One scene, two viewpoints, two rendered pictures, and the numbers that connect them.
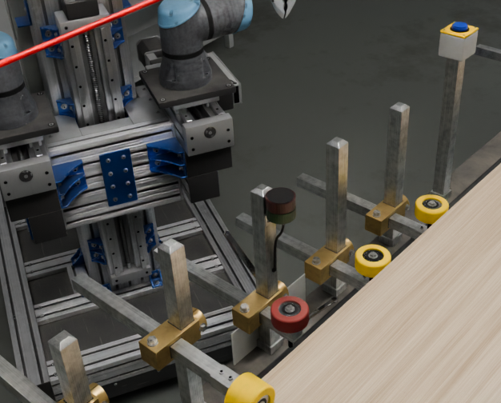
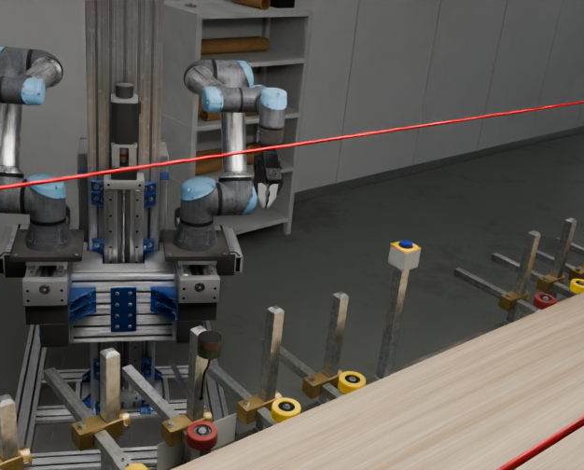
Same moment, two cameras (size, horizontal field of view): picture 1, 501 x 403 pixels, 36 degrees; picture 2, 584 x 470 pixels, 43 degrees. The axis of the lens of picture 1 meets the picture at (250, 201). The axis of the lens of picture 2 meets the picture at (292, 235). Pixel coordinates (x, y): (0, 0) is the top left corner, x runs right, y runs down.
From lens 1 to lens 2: 0.54 m
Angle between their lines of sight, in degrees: 12
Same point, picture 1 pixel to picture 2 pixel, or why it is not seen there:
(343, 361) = not seen: outside the picture
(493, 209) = (399, 393)
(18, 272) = (36, 377)
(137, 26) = not seen: hidden behind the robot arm
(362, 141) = (371, 336)
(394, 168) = (331, 344)
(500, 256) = (387, 429)
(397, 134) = (336, 317)
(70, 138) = (91, 269)
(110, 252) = not seen: hidden behind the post
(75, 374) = (7, 430)
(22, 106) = (58, 236)
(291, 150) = (307, 330)
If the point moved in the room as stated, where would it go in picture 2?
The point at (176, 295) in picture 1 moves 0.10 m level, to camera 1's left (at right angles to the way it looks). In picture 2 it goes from (106, 393) to (66, 386)
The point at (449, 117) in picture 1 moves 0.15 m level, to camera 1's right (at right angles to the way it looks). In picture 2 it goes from (392, 314) to (438, 322)
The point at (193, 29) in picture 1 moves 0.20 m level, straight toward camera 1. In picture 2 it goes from (204, 205) to (194, 228)
